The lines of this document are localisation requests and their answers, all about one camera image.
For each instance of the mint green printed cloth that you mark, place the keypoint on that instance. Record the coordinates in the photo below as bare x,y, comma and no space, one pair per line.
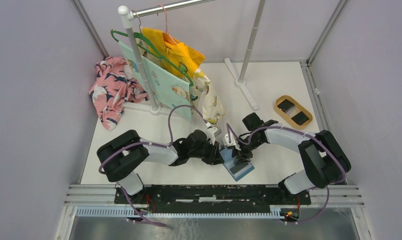
167,89

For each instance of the black VIP card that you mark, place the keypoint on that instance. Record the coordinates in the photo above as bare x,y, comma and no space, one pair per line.
286,106

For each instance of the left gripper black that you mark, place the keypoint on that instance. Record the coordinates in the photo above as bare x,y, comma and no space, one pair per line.
214,157

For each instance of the yellow garment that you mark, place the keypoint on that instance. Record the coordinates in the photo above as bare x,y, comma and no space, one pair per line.
173,55

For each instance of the tan oval card tray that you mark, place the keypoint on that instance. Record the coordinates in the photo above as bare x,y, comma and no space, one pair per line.
298,108

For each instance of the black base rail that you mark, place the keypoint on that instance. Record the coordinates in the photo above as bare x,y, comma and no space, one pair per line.
200,199

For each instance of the cream printed garment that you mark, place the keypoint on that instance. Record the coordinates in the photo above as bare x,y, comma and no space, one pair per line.
205,98

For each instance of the pink clothes hanger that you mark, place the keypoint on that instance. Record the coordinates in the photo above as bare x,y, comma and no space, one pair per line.
166,24

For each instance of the blue leather card holder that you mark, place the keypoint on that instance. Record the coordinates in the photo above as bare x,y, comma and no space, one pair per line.
228,162

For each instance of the grey card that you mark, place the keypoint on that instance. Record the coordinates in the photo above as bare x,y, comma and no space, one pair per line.
239,168

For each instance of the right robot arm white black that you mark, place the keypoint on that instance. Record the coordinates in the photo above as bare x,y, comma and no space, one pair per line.
324,162

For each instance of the black card in tray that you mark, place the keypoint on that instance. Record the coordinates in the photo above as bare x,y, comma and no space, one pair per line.
300,118

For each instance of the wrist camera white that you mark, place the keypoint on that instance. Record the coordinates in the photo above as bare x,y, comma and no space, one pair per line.
229,141
212,133

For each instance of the white slotted cable duct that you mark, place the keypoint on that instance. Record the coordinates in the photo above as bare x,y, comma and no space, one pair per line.
127,212

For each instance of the green clothes hanger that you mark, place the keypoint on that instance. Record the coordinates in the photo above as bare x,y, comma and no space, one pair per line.
151,46

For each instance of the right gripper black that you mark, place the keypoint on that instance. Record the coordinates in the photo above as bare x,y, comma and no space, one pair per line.
242,156

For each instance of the pink patterned garment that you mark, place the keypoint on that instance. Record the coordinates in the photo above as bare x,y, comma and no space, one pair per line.
114,86

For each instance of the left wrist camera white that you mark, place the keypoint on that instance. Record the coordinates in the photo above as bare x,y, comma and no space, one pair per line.
212,133

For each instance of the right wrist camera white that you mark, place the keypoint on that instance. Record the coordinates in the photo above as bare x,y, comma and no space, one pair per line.
229,141

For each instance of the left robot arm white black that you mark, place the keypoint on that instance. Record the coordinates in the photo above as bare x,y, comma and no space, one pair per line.
121,156

